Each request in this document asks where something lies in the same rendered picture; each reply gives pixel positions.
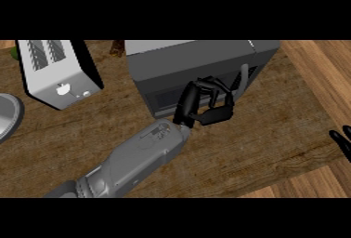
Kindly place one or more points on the green round fruit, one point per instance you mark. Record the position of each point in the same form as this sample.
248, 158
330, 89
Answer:
15, 53

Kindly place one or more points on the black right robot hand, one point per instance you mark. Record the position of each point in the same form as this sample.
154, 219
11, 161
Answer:
341, 141

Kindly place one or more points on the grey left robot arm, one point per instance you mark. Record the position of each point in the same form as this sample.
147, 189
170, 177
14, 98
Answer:
138, 158

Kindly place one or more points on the dark grey microwave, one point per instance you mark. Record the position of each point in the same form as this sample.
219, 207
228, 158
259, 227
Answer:
184, 65

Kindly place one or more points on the white toaster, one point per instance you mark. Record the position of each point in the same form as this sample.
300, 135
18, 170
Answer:
57, 72

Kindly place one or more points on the grey round plate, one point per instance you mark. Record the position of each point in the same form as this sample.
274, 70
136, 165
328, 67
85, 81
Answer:
7, 116

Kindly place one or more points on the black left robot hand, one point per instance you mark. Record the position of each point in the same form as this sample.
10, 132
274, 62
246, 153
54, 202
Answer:
187, 102

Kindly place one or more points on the brown bottle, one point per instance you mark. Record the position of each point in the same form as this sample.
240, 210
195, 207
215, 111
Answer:
117, 48

